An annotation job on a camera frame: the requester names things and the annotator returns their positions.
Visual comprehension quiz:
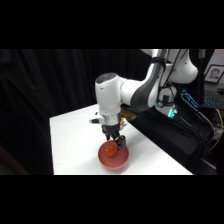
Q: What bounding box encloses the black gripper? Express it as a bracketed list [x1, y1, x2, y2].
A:
[100, 122, 127, 150]

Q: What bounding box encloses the pink bowl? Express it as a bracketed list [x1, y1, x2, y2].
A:
[97, 139, 130, 171]

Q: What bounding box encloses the black robot stand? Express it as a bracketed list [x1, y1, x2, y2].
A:
[123, 98, 215, 175]

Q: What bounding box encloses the green base light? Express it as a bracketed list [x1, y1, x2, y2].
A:
[167, 108, 177, 120]

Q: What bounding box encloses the black curtain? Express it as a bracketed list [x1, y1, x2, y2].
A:
[0, 49, 154, 175]

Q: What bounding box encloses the blue lit device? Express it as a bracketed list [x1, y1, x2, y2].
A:
[180, 88, 201, 110]

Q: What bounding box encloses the framed portrait picture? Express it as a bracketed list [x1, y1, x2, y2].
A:
[203, 64, 224, 84]

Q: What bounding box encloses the brown wrist bracket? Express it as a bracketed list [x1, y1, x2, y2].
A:
[121, 111, 137, 122]

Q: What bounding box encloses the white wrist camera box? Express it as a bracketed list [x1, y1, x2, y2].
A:
[88, 114, 105, 125]

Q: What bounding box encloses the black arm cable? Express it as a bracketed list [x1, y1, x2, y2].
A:
[157, 49, 179, 108]

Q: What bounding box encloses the yellow cable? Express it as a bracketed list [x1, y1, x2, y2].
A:
[208, 108, 224, 152]

